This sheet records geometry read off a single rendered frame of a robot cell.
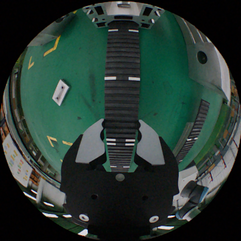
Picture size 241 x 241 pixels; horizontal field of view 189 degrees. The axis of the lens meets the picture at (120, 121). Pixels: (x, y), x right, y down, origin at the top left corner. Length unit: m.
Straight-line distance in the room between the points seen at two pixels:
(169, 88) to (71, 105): 0.20
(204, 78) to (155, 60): 0.10
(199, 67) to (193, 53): 0.04
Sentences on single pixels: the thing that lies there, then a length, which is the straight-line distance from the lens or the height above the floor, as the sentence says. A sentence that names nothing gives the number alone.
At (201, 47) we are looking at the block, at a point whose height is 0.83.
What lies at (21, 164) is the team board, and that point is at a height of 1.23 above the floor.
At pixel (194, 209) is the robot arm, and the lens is 0.64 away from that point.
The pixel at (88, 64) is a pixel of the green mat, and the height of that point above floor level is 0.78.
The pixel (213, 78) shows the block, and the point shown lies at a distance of 0.16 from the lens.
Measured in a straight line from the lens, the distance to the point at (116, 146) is 0.16.
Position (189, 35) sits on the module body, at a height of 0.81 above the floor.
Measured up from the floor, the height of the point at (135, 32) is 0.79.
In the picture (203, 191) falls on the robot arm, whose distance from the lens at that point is 0.63.
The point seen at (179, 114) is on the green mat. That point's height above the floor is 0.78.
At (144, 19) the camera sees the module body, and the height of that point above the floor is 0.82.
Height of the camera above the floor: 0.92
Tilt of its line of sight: 60 degrees down
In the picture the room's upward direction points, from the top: 178 degrees counter-clockwise
